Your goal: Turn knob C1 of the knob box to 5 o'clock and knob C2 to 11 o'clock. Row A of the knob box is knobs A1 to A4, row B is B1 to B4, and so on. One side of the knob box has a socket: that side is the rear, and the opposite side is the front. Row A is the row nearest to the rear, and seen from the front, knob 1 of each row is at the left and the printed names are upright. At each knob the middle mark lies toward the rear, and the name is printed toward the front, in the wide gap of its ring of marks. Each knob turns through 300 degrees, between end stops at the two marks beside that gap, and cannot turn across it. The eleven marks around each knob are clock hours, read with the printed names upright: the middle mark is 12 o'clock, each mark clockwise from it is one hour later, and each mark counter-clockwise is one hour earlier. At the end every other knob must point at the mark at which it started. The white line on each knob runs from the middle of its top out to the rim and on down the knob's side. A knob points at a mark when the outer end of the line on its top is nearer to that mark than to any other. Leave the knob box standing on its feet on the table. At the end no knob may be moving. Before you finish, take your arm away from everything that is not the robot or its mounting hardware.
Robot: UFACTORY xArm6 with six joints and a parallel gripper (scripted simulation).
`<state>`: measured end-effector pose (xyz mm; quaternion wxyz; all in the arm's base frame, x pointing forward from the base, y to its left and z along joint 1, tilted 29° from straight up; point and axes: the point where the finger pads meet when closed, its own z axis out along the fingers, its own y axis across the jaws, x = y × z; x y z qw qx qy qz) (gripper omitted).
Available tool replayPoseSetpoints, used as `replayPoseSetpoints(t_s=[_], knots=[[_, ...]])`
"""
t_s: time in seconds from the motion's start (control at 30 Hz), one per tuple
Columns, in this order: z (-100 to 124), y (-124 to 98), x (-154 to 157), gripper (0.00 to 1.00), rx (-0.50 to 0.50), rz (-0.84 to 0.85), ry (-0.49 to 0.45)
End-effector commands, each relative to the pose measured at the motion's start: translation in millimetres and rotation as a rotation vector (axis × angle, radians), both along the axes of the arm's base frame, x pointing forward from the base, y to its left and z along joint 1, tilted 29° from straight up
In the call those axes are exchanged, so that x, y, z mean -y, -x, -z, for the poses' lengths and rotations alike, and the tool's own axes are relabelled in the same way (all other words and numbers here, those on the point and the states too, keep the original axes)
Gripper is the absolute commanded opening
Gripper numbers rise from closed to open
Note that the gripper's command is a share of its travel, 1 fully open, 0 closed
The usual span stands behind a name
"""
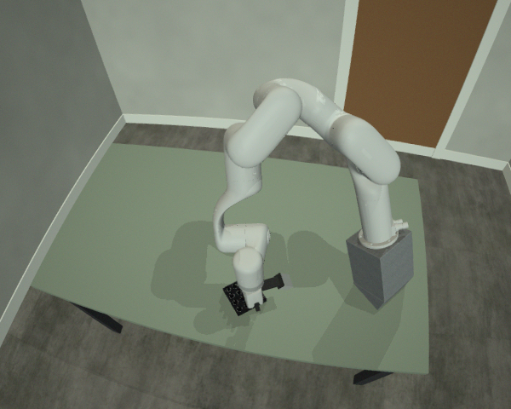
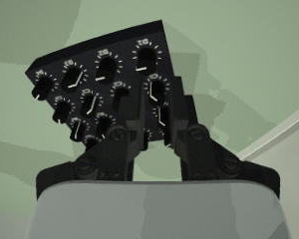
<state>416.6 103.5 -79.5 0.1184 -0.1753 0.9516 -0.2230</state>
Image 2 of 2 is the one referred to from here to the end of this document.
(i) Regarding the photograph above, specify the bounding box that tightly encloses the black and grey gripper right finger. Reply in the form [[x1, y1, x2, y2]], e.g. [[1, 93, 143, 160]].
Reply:
[[168, 76, 280, 199]]

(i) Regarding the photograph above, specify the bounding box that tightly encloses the black knob box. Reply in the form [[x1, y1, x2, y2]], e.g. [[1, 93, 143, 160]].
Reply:
[[25, 20, 174, 152]]

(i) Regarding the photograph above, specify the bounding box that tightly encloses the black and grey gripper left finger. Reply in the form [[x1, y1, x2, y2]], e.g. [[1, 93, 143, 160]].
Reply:
[[36, 77, 146, 200]]

